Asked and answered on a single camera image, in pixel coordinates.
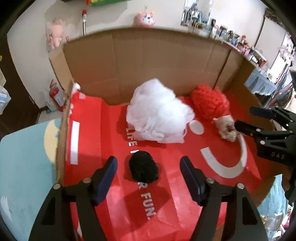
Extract cream crochet scrunchie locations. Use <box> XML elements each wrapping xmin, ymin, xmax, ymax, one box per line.
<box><xmin>213</xmin><ymin>115</ymin><xmax>237</xmax><ymax>142</ymax></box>

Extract red mesh bath pouf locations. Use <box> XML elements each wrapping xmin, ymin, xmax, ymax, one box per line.
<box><xmin>190</xmin><ymin>84</ymin><xmax>230</xmax><ymax>120</ymax></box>

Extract black fluffy pompom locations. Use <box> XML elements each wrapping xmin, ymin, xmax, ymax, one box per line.
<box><xmin>129</xmin><ymin>151</ymin><xmax>159</xmax><ymax>184</ymax></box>

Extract white mesh bath pouf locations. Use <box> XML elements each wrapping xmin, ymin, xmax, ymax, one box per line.
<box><xmin>126</xmin><ymin>78</ymin><xmax>195</xmax><ymax>144</ymax></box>

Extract person right hand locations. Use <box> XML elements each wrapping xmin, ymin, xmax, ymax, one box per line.
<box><xmin>281</xmin><ymin>167</ymin><xmax>295</xmax><ymax>204</ymax></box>

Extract dark grey tablecloth table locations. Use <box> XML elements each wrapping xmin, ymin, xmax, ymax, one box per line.
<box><xmin>244</xmin><ymin>69</ymin><xmax>277</xmax><ymax>96</ymax></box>

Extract teal fleece blanket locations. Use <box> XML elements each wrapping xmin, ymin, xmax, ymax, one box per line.
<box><xmin>1</xmin><ymin>118</ymin><xmax>61</xmax><ymax>240</ymax></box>

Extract white wardrobe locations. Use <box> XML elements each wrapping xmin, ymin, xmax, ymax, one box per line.
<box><xmin>255</xmin><ymin>18</ymin><xmax>286</xmax><ymax>68</ymax></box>

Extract red cardboard box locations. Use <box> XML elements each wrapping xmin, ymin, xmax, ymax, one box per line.
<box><xmin>49</xmin><ymin>28</ymin><xmax>276</xmax><ymax>240</ymax></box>

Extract red fire extinguisher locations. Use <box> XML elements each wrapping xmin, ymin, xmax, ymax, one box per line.
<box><xmin>49</xmin><ymin>79</ymin><xmax>65</xmax><ymax>112</ymax></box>

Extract white plastic bag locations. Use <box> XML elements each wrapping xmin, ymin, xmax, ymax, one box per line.
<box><xmin>0</xmin><ymin>86</ymin><xmax>11</xmax><ymax>115</ymax></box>

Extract pink fox plush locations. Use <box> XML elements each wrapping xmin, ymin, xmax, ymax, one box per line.
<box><xmin>134</xmin><ymin>11</ymin><xmax>156</xmax><ymax>28</ymax></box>

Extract pink rabbit plush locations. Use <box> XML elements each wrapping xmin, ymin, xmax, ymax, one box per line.
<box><xmin>46</xmin><ymin>19</ymin><xmax>63</xmax><ymax>50</ymax></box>

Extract wall mirror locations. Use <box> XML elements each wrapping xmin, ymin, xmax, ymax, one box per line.
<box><xmin>181</xmin><ymin>0</ymin><xmax>214</xmax><ymax>27</ymax></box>

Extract mop handle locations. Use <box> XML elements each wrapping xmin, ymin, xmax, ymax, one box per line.
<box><xmin>82</xmin><ymin>9</ymin><xmax>87</xmax><ymax>36</ymax></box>

